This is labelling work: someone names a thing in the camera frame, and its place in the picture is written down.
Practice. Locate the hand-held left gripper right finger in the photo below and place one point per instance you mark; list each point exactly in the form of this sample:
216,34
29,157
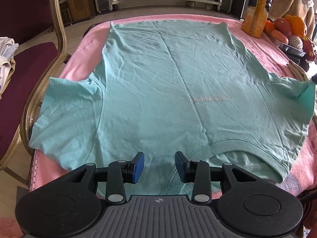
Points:
180,164

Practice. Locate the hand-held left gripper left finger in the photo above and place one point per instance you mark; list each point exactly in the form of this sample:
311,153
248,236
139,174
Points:
138,164

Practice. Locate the teal t-shirt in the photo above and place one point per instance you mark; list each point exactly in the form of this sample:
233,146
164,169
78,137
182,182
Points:
173,79

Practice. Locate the pink printed blanket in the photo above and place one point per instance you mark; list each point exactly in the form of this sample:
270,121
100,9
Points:
81,42

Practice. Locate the maroon banquet chair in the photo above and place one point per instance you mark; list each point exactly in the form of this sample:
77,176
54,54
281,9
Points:
24,79

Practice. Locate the beige folded garment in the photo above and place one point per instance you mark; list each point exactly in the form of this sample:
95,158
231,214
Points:
298,70

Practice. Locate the black fruit tray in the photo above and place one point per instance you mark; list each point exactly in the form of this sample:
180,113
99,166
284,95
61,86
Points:
292,52

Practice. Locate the tan garment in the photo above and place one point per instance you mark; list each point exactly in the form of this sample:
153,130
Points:
5,79

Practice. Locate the red-orange fruit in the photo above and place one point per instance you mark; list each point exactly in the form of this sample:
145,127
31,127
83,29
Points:
279,36

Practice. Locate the white net-wrapped fruit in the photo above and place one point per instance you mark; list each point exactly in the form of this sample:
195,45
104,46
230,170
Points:
296,42

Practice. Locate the light blue waffle-knit garment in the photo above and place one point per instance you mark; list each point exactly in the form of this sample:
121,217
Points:
8,54

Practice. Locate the red dragon fruit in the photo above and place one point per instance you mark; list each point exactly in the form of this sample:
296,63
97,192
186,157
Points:
309,48

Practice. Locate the black cabinet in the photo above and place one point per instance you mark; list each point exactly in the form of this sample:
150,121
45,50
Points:
239,1

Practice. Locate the red mango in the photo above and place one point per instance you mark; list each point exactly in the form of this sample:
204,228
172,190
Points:
282,23

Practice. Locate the wooden speaker cabinet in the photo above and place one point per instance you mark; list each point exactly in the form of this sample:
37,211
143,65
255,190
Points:
78,1

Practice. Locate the orange drink bottle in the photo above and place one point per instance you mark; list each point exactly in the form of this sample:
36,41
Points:
257,7

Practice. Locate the white hoodie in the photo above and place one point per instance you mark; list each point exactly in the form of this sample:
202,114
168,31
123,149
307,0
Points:
5,43

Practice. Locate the yellow-orange fruit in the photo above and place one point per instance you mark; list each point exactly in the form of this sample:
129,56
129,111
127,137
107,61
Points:
297,24

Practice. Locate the beige fleece garment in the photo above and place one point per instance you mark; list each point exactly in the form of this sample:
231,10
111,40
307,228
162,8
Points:
292,2

